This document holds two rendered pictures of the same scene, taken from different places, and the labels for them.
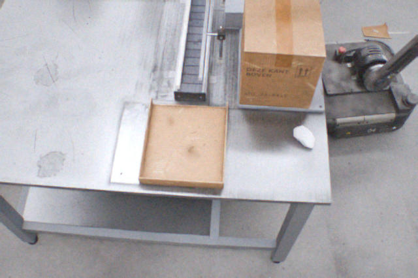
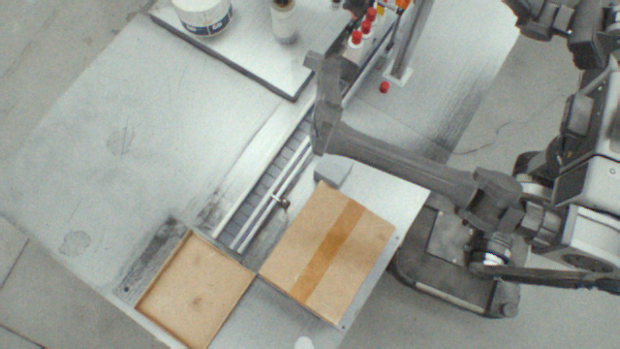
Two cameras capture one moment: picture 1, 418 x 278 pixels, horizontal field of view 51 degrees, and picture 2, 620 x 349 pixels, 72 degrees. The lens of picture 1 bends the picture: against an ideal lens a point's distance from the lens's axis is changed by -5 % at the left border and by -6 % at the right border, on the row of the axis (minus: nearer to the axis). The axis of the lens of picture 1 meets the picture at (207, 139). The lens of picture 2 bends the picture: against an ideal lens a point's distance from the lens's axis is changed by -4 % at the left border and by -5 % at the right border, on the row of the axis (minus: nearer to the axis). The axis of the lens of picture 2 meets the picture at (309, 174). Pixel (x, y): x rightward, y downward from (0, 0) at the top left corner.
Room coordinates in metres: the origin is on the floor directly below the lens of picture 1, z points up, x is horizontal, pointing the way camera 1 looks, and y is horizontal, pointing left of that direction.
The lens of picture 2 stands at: (0.84, -0.26, 2.28)
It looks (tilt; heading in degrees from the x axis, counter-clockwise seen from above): 72 degrees down; 27
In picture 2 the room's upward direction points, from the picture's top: 3 degrees clockwise
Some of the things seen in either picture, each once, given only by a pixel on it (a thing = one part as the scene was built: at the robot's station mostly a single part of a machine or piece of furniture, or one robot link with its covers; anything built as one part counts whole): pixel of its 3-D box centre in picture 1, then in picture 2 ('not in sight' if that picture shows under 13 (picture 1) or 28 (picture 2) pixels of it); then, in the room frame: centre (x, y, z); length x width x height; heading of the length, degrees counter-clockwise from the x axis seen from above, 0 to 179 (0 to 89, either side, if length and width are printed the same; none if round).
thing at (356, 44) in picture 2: not in sight; (354, 51); (1.66, 0.01, 0.98); 0.05 x 0.05 x 0.20
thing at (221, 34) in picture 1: (215, 42); (279, 204); (1.10, -0.03, 0.91); 0.07 x 0.03 x 0.16; 86
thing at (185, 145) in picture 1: (185, 141); (195, 291); (0.74, 0.07, 0.85); 0.30 x 0.26 x 0.04; 176
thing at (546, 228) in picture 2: not in sight; (537, 223); (1.21, -0.58, 1.45); 0.09 x 0.08 x 0.12; 6
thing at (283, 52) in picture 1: (278, 46); (325, 256); (1.02, -0.24, 0.99); 0.30 x 0.24 x 0.27; 176
